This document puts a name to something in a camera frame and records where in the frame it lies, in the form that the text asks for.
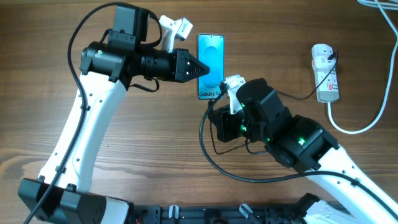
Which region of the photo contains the black USB charging cable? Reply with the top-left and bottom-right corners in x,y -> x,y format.
207,49 -> 340,156

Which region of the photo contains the blue Galaxy smartphone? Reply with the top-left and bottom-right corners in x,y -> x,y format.
197,34 -> 224,100

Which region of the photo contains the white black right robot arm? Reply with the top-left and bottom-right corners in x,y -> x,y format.
200,76 -> 397,223

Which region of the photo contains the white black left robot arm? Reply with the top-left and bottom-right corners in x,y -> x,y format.
18,2 -> 209,223

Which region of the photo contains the white USB charger plug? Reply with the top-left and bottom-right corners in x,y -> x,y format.
312,55 -> 336,72

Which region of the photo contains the white power strip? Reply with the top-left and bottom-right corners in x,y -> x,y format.
312,44 -> 340,103

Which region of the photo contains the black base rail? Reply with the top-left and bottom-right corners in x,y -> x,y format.
130,203 -> 361,224

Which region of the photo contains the white power strip cord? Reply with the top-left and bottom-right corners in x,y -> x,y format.
326,0 -> 398,135

